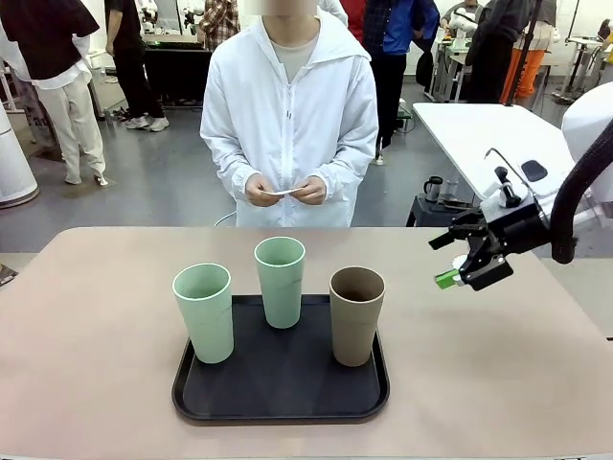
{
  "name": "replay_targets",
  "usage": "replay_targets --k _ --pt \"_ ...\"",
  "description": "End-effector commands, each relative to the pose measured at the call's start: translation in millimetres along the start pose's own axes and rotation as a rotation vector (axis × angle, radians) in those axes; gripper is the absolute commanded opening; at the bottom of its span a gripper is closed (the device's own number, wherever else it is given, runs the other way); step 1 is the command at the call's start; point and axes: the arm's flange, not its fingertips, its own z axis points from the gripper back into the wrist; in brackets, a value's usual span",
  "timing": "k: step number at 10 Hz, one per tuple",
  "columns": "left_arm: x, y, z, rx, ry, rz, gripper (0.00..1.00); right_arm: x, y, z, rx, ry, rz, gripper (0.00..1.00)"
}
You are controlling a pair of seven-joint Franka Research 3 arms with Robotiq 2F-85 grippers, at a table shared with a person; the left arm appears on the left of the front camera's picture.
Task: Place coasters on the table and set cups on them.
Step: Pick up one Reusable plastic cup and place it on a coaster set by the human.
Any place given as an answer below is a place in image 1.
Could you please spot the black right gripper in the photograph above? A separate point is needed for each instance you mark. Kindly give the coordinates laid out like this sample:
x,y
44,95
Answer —
x,y
519,235

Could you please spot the tall brown cup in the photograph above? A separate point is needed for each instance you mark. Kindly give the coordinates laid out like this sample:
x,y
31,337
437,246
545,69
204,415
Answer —
x,y
355,330

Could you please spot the tall light green cup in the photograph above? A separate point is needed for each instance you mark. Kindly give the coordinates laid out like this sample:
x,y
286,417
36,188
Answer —
x,y
281,292
206,326

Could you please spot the person's left forearm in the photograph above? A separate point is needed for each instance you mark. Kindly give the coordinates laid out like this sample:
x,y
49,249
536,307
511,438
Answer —
x,y
345,179

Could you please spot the person's right forearm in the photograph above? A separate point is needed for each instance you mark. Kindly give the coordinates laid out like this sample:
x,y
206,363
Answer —
x,y
234,179

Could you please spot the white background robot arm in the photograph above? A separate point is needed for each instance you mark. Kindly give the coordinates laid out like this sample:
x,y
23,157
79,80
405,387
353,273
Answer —
x,y
460,21

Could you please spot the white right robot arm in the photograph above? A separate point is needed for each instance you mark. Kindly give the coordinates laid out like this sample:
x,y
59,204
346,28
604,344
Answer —
x,y
589,129

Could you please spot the person's left hand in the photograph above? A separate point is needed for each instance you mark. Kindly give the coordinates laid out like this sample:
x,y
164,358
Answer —
x,y
312,190

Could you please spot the person's right hand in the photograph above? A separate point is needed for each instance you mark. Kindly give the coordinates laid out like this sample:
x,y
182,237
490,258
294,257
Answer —
x,y
258,191

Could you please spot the black plastic stool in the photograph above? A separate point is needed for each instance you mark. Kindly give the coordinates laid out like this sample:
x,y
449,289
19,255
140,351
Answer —
x,y
431,213

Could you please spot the steel and black mug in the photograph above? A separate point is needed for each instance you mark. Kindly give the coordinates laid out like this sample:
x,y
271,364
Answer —
x,y
433,189

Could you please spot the white folding table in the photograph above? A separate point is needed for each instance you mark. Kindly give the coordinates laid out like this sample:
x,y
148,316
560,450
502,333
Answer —
x,y
460,129

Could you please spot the person in orange trousers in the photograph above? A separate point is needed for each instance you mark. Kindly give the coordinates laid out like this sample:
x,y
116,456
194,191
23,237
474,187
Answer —
x,y
524,72

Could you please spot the black hanging bag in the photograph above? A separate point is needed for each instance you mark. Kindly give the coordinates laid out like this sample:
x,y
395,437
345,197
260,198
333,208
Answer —
x,y
424,69

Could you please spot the black stand pole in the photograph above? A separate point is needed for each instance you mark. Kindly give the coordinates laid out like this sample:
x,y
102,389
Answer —
x,y
519,57

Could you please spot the person in dark jacket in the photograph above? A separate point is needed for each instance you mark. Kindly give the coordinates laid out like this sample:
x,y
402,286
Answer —
x,y
493,29

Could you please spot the person in white jacket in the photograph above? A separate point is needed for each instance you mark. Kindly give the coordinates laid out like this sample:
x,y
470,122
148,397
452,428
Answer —
x,y
287,120

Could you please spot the person in blue shirt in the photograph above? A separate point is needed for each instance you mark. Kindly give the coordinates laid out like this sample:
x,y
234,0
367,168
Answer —
x,y
397,29

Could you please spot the black plastic serving tray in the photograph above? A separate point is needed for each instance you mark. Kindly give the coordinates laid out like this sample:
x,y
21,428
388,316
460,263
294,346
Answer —
x,y
282,388

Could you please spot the person in plaid shirt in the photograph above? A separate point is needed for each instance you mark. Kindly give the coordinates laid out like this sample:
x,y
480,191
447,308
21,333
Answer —
x,y
218,24

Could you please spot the person in black clothes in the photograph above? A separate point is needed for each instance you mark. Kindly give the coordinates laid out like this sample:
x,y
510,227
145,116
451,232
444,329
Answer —
x,y
134,52

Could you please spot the person black shirt beige trousers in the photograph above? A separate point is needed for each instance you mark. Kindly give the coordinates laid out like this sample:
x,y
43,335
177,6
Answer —
x,y
52,72

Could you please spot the white cylindrical floor unit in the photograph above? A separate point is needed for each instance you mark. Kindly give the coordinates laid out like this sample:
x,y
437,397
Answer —
x,y
14,163

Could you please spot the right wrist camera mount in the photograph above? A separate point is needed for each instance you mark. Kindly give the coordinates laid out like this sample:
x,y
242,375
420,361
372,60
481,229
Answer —
x,y
507,191

